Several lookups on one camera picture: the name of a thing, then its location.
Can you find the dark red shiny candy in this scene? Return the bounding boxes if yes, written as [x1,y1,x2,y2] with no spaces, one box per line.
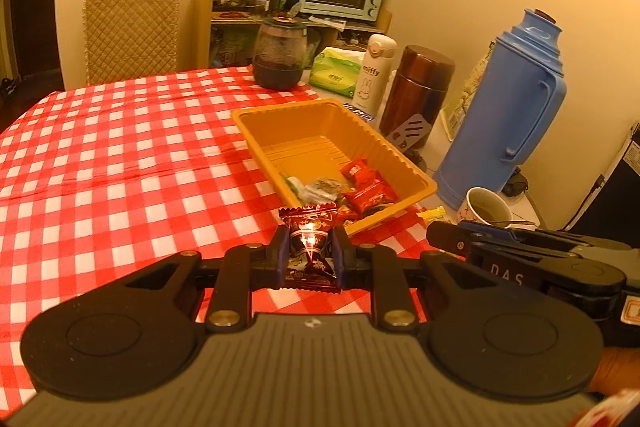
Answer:
[279,202,338,293]

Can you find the red candy pile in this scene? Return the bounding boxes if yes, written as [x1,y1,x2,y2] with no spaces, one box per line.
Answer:
[342,180,398,218]

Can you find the grey black snack packet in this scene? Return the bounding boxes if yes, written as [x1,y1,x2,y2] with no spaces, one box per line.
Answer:
[302,178,352,207]

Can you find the red snack packet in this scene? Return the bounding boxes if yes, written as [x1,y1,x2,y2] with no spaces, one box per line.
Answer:
[341,157,381,190]

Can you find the white silver foil pouch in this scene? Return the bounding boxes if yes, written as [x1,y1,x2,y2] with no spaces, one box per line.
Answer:
[282,174,306,204]

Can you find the right hand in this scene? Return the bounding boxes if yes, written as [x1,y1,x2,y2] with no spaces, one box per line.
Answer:
[589,347,640,395]

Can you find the patterned white mug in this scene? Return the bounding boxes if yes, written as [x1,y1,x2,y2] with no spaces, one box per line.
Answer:
[458,187,513,228]

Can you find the metal spoon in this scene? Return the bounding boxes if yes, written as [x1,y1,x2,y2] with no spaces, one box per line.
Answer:
[489,220,536,229]

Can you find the yellow plastic basket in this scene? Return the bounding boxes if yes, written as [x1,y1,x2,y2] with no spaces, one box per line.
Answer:
[231,98,437,236]

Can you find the brown thermos flask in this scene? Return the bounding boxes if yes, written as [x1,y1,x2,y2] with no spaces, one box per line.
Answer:
[380,44,454,155]

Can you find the blue thermos jug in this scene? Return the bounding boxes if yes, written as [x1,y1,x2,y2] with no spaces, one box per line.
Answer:
[434,9,566,210]

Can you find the red white checkered tablecloth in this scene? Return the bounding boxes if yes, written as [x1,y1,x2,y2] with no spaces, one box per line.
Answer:
[0,65,442,421]

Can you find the white miffy bottle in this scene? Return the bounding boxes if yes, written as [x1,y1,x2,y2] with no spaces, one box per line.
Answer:
[352,34,397,117]

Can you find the green tissue pack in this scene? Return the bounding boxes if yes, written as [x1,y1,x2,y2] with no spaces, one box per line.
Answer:
[308,46,364,98]

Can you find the dark glass jar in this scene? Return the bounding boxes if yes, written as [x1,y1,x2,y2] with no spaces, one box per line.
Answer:
[252,15,307,91]

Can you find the wooden side shelf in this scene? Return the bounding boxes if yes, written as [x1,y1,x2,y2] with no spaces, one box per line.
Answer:
[189,0,393,69]

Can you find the quilted beige chair back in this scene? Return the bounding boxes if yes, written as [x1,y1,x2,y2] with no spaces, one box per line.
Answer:
[82,0,180,84]

